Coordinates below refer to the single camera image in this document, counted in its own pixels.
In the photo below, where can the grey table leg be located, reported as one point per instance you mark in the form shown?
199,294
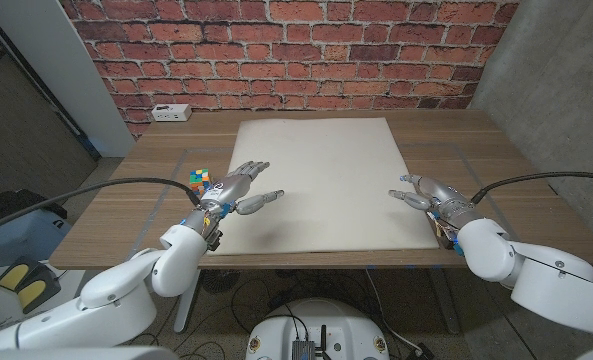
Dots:
446,305

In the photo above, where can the white table leg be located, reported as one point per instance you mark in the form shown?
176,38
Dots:
186,305

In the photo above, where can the white power strip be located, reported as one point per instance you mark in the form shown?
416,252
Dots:
171,112

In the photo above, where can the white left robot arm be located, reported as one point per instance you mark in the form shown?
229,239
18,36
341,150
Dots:
116,295

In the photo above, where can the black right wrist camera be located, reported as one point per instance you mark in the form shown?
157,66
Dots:
446,240

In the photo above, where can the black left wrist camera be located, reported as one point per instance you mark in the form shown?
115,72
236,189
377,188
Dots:
214,241

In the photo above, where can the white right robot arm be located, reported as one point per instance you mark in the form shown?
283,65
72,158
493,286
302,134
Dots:
551,285

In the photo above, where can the beige cloth sheet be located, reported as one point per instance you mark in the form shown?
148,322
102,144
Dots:
326,150

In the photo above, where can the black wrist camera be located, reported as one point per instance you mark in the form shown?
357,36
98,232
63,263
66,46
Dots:
214,241
446,240

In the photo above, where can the black floor plug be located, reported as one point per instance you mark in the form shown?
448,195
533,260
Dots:
421,351

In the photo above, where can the blue storage container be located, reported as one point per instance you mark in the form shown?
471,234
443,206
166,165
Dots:
21,240

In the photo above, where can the multicolour lego cube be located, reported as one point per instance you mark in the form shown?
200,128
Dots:
200,181

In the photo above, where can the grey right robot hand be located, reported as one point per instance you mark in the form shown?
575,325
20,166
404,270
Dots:
443,197

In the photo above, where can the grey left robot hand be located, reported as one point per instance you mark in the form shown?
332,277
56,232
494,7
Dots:
226,192

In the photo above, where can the small grey electronics box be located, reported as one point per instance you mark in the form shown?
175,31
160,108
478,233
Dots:
303,350

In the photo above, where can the black cloth bundle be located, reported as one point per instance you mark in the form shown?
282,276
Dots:
6,205

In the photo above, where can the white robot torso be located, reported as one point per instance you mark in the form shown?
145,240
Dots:
326,320

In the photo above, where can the black floor fan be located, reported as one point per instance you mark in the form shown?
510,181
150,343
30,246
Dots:
220,280

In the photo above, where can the yellow black foot pedal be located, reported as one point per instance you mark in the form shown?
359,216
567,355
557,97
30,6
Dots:
32,295
13,276

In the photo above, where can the red brick print backdrop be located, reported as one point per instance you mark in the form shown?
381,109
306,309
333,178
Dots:
276,50

